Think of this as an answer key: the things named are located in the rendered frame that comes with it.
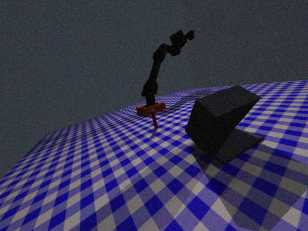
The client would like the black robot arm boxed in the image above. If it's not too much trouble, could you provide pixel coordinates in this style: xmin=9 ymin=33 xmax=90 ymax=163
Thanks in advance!
xmin=141 ymin=30 xmax=185 ymax=106

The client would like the dark grey sloped panel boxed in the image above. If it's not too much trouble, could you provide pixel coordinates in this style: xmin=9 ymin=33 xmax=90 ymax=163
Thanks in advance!
xmin=185 ymin=85 xmax=264 ymax=164

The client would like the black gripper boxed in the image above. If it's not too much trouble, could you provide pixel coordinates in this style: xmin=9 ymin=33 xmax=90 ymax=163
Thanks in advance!
xmin=179 ymin=30 xmax=195 ymax=46

